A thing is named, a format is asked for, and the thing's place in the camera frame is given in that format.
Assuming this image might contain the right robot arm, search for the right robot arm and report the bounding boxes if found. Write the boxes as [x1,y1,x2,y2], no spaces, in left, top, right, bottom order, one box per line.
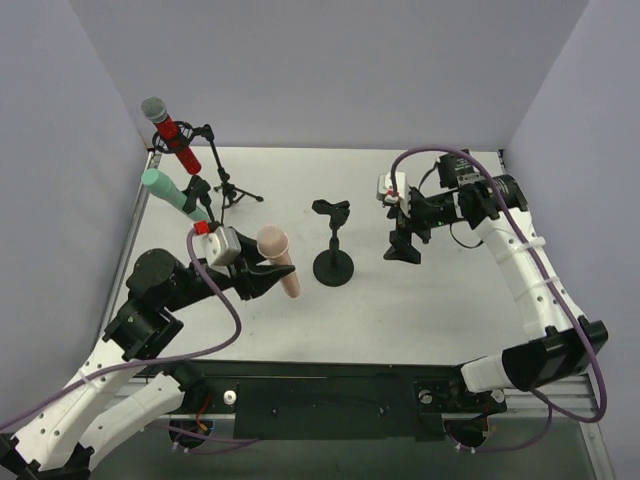
[376,148,608,393]

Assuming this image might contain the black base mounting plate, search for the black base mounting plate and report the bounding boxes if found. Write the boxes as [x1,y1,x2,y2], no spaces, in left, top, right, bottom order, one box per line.
[173,360,506,441]

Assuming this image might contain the aluminium frame rail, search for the aluminium frame rail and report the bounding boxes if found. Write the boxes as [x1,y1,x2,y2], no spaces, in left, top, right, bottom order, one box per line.
[104,376,596,417]

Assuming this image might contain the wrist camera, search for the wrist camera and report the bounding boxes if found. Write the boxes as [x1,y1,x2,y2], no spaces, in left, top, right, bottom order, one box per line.
[193,221,241,268]
[376,172,409,207]

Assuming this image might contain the peach toy microphone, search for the peach toy microphone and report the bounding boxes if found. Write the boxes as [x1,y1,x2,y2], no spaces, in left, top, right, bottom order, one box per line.
[256,225,300,298]

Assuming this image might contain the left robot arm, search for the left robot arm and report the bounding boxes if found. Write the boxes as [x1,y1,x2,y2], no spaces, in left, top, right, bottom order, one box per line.
[1,235,295,479]

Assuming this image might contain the black round-base stand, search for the black round-base stand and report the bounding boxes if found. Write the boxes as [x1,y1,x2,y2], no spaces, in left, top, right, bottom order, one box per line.
[312,199,354,287]
[182,175,220,235]

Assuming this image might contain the black tripod microphone stand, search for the black tripod microphone stand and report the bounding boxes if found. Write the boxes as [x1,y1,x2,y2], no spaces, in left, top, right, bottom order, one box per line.
[152,120,264,223]

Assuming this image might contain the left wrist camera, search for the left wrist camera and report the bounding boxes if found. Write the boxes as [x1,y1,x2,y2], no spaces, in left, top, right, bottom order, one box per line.
[193,221,241,268]

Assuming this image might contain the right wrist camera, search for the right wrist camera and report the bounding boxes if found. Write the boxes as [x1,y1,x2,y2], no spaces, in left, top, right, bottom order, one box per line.
[376,172,409,207]

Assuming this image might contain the mint green toy microphone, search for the mint green toy microphone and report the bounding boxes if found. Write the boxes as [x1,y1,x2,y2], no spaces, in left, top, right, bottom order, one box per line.
[141,169,208,222]

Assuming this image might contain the red glitter microphone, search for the red glitter microphone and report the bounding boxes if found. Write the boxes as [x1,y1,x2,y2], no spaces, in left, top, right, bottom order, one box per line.
[141,97,201,175]

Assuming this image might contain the black round-base stand front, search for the black round-base stand front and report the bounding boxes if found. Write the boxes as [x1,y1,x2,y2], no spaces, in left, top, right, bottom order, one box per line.
[312,199,354,287]

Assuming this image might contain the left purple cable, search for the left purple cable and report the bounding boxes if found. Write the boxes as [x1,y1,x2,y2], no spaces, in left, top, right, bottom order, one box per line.
[0,232,261,456]

